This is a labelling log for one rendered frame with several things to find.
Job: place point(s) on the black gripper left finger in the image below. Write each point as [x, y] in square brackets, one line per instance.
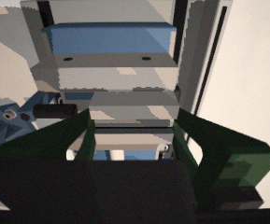
[53, 141]

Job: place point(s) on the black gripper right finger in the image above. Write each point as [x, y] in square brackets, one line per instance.
[230, 159]

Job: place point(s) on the grey metal block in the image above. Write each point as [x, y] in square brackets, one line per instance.
[133, 117]

